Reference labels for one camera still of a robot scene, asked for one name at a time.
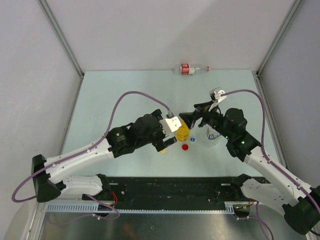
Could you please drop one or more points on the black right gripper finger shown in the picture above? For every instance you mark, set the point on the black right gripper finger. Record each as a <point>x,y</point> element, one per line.
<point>209,105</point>
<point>190,118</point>

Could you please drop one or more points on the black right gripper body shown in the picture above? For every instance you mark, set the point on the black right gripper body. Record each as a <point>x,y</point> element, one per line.
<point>212,118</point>

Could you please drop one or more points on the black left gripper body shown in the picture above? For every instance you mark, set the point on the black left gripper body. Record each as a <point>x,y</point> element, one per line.
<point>156,138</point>

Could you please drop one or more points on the blue-label clear drink bottle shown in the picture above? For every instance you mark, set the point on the blue-label clear drink bottle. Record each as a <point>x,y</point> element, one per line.
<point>212,137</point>

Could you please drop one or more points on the yellow juice bottle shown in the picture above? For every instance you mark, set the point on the yellow juice bottle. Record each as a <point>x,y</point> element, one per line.
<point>183,133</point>

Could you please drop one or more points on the red bottle cap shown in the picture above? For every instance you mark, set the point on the red bottle cap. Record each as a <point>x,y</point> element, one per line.
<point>185,147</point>

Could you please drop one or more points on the clear red-label water bottle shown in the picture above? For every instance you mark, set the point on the clear red-label water bottle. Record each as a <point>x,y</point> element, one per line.
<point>186,69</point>

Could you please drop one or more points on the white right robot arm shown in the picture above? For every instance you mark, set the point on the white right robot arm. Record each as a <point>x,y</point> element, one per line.
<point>297,201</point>

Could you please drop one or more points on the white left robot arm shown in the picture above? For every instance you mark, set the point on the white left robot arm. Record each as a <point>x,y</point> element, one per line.
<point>54,176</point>

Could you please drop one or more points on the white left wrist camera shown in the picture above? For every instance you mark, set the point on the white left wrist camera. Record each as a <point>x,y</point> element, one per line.
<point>170,125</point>

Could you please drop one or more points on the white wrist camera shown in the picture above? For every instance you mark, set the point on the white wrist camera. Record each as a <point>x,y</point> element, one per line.
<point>217,95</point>
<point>170,125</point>

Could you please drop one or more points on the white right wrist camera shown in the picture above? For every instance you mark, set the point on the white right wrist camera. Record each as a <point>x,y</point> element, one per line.
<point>217,95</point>

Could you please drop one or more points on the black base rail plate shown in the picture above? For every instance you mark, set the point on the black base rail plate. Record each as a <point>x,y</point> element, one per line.
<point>174,193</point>

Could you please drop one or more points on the grey slotted cable duct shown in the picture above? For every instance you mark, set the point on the grey slotted cable duct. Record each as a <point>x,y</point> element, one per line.
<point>91,207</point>

